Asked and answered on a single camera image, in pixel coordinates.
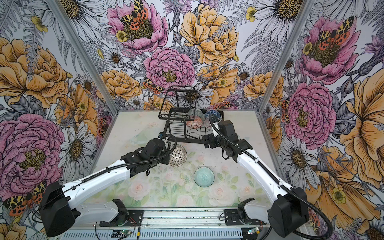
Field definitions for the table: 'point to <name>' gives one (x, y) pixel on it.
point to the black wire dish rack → (185, 122)
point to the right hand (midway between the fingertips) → (211, 139)
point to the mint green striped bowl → (204, 176)
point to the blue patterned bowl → (212, 112)
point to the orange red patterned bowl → (194, 122)
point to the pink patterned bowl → (207, 123)
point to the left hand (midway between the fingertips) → (167, 156)
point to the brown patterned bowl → (178, 157)
